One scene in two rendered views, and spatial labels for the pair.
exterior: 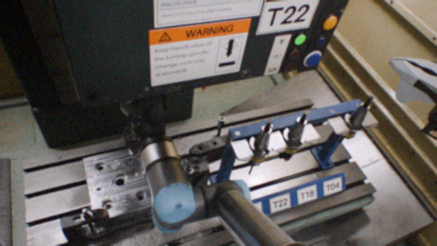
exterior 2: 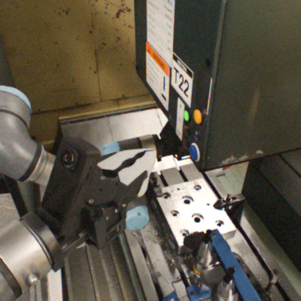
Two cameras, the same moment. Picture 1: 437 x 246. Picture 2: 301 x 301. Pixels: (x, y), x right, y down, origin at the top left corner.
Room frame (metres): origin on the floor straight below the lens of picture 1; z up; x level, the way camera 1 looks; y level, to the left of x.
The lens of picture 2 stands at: (0.54, -0.63, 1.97)
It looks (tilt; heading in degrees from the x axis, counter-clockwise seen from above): 39 degrees down; 101
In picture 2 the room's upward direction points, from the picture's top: straight up
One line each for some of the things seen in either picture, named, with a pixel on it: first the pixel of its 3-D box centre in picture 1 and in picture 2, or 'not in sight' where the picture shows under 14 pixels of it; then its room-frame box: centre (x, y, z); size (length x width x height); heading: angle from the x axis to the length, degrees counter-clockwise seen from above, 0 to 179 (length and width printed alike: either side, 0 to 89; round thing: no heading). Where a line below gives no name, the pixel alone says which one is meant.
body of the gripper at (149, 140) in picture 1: (150, 129); (173, 144); (0.45, 0.14, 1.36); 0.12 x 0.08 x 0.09; 30
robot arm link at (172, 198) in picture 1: (171, 190); (122, 154); (0.31, 0.06, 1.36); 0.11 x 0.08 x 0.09; 30
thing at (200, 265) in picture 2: (259, 146); (203, 258); (0.58, -0.13, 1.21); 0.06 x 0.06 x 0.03
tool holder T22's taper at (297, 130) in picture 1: (298, 128); (226, 286); (0.63, -0.23, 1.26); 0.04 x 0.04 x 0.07
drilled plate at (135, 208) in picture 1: (135, 180); (191, 212); (0.53, 0.23, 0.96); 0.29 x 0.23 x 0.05; 120
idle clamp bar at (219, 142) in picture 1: (220, 145); (251, 288); (0.76, -0.03, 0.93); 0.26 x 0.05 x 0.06; 125
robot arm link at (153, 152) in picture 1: (161, 156); (148, 148); (0.38, 0.10, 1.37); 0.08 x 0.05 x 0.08; 120
